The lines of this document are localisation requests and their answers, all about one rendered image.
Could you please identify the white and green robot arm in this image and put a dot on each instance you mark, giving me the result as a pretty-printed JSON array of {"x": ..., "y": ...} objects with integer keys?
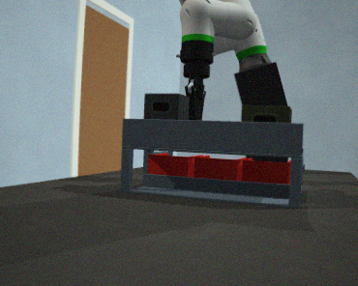
[{"x": 212, "y": 26}]

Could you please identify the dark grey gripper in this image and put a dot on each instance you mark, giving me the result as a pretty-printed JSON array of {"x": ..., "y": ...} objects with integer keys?
[{"x": 196, "y": 72}]

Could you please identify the dark grey metal shelf rack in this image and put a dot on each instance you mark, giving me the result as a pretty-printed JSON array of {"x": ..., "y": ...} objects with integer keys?
[{"x": 214, "y": 137}]

